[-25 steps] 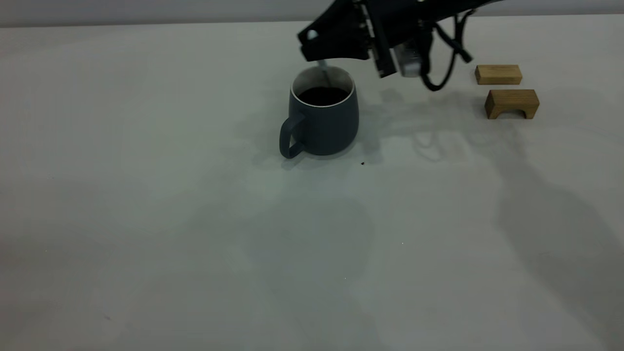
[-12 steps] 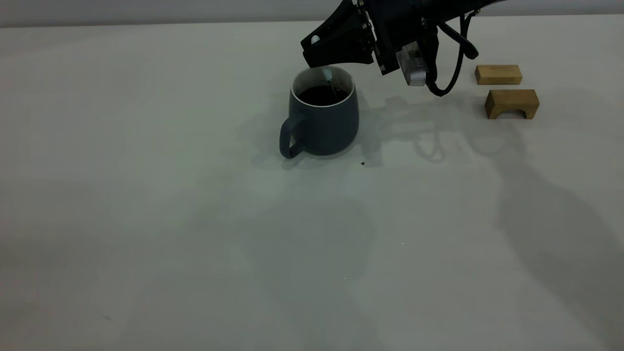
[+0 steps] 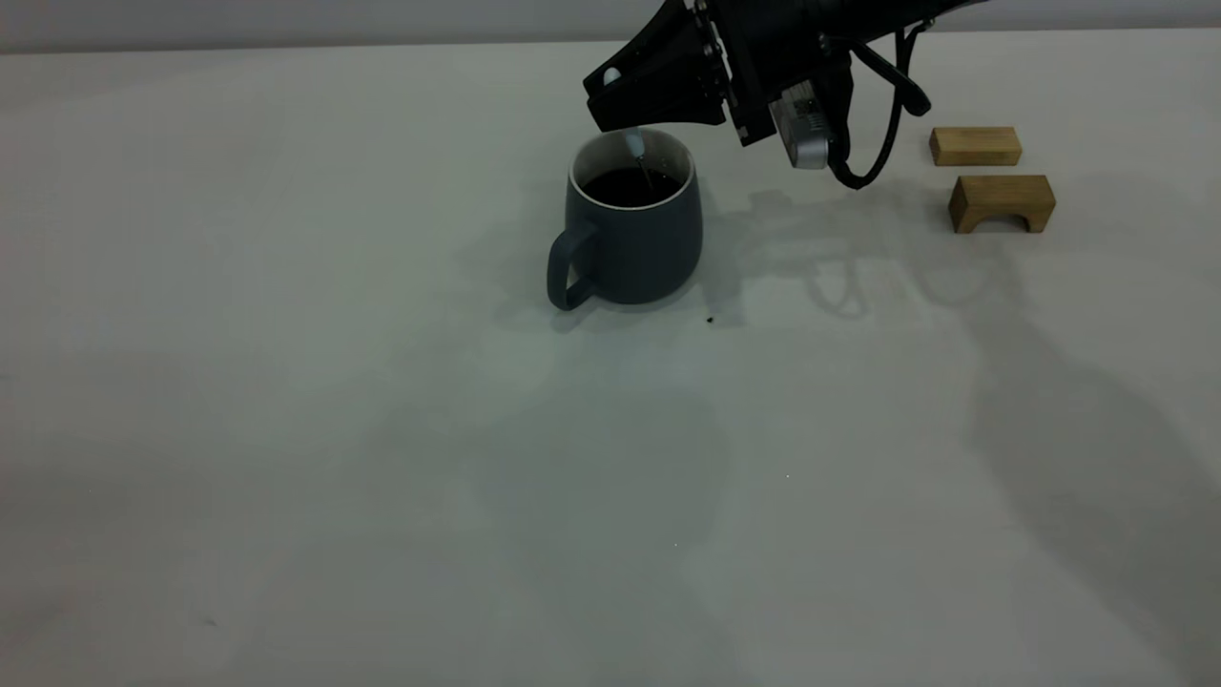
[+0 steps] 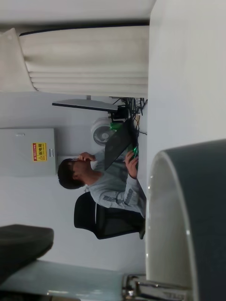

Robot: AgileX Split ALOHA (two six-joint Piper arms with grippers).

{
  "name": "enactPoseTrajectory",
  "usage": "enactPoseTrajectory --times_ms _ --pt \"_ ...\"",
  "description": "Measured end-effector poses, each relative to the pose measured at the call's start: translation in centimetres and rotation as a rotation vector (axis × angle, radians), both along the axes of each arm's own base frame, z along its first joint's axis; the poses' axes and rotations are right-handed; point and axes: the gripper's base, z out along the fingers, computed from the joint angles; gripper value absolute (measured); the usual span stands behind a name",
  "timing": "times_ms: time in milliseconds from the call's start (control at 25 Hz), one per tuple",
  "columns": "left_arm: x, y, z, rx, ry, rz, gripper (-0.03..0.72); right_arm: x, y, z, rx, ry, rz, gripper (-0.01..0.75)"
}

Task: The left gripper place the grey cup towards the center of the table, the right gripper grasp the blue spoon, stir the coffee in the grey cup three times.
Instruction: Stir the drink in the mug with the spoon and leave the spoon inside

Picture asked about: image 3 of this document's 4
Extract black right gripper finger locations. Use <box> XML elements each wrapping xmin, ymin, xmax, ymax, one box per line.
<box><xmin>584</xmin><ymin>0</ymin><xmax>714</xmax><ymax>96</ymax></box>
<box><xmin>586</xmin><ymin>76</ymin><xmax>731</xmax><ymax>135</ymax></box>

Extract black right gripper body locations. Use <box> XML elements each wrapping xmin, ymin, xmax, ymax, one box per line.
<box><xmin>696</xmin><ymin>0</ymin><xmax>855</xmax><ymax>149</ymax></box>

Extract grey spoon with pale-blue handle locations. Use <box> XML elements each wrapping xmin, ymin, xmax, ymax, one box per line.
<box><xmin>601</xmin><ymin>67</ymin><xmax>661</xmax><ymax>197</ymax></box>

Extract dark grey cup with coffee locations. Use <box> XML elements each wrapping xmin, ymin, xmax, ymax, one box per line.
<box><xmin>546</xmin><ymin>129</ymin><xmax>704</xmax><ymax>313</ymax></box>

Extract flat wooden block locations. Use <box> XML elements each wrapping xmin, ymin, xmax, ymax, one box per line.
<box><xmin>929</xmin><ymin>127</ymin><xmax>1023</xmax><ymax>168</ymax></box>

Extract arched wooden block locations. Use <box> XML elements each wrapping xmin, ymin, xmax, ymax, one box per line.
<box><xmin>948</xmin><ymin>175</ymin><xmax>1057</xmax><ymax>235</ymax></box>

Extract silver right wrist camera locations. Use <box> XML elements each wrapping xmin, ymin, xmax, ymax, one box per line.
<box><xmin>769</xmin><ymin>80</ymin><xmax>833</xmax><ymax>172</ymax></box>

